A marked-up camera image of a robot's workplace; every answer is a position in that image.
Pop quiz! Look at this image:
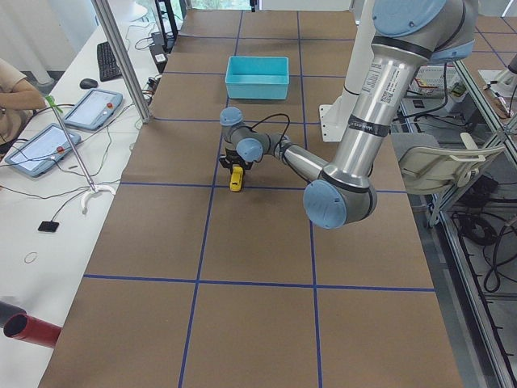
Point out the turquoise plastic bin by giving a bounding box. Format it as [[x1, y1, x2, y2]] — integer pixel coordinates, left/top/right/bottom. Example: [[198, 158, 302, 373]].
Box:
[[225, 56, 290, 100]]

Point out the small black square pad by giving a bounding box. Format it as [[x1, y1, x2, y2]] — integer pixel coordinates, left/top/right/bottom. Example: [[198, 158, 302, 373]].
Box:
[[37, 221, 60, 233]]

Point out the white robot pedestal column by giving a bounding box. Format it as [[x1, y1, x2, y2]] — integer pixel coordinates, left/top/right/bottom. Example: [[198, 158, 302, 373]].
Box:
[[319, 0, 376, 142]]

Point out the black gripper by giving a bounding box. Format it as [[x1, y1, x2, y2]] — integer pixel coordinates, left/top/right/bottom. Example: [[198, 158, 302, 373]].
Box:
[[218, 149, 253, 171]]

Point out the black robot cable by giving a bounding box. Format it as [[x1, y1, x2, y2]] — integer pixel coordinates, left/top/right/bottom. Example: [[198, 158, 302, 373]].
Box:
[[249, 113, 292, 146]]

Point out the red and black tube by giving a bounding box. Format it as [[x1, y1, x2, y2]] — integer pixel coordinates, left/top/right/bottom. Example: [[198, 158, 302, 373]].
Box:
[[1, 302, 61, 348]]

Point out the far teach pendant tablet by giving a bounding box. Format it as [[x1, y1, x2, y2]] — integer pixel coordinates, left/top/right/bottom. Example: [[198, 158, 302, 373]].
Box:
[[64, 88, 123, 131]]

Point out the black keyboard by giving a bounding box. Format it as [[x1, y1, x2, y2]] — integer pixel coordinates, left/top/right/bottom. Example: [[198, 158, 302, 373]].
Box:
[[96, 41, 122, 82]]

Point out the teach pendant tablet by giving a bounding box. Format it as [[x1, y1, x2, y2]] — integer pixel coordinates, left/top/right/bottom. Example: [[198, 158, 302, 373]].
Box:
[[64, 88, 123, 131], [6, 123, 72, 178]]

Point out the white chair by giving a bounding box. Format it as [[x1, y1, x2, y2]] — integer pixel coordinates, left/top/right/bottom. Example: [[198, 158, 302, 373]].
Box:
[[391, 133, 505, 227]]

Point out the near teach pendant tablet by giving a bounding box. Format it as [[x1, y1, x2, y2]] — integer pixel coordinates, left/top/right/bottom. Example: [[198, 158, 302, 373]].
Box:
[[6, 123, 72, 178]]

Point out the aluminium frame post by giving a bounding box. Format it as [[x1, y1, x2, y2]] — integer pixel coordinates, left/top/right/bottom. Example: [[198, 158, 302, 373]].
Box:
[[91, 0, 151, 124]]

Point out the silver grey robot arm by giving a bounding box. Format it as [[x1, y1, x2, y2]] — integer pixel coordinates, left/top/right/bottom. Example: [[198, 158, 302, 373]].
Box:
[[220, 1, 479, 229]]

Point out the yellow beetle toy car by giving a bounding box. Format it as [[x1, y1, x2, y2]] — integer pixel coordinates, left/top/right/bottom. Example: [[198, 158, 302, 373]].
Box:
[[229, 166, 244, 192]]

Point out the black computer mouse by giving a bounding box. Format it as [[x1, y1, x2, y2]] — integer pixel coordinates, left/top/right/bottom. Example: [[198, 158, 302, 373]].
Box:
[[79, 78, 99, 90]]

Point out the metal rod with white stand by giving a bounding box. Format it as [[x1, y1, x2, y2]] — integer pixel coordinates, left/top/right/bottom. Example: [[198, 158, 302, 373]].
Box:
[[44, 95, 116, 215]]

